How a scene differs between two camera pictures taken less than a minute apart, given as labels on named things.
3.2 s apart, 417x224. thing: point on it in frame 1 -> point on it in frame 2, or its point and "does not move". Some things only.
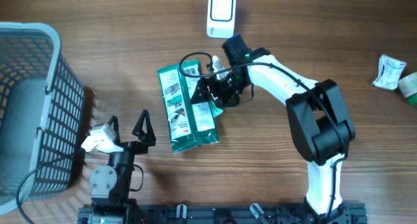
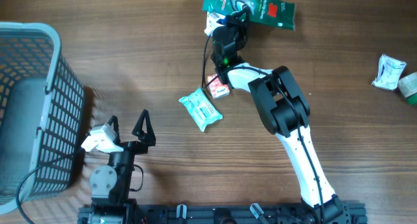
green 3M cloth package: x=189 y=124 -> x=264 y=9
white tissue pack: x=389 y=71 does not move
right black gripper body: x=227 y=88 -> x=236 y=25
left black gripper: x=140 y=148 does not move
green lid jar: x=408 y=86 does not move
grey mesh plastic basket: x=42 y=110 does not move
